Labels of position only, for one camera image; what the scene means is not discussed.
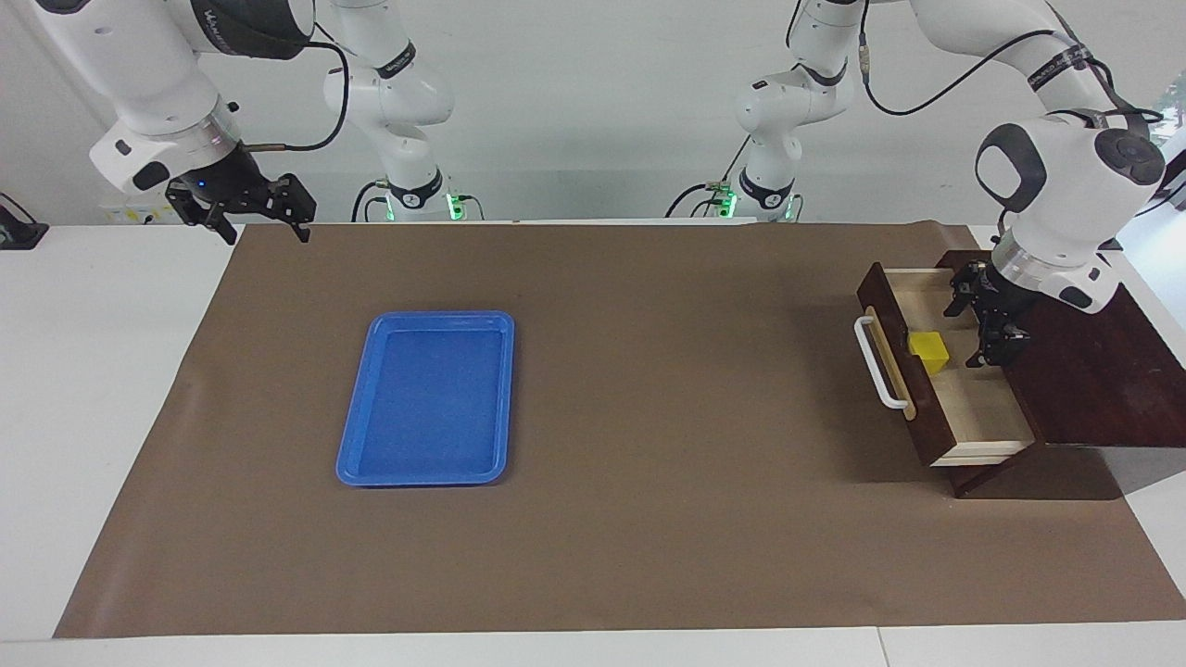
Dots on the dark wooden drawer cabinet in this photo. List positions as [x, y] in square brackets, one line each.
[1093, 389]

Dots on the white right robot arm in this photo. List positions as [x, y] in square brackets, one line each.
[139, 83]

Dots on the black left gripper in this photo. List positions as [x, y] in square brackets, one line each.
[1005, 295]

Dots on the white wall box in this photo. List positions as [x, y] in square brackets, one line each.
[130, 213]

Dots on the yellow cube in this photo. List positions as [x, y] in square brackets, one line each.
[929, 354]

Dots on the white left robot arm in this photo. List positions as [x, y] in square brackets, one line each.
[1066, 176]

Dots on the wooden drawer with dark face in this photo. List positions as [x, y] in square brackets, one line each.
[982, 408]

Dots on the blue plastic tray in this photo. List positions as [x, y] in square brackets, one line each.
[426, 408]

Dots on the brown table mat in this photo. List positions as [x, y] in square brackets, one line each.
[649, 463]

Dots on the window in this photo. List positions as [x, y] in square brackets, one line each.
[1172, 111]

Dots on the black table clamp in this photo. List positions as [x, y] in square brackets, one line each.
[18, 232]

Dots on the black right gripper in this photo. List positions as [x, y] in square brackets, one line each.
[227, 185]

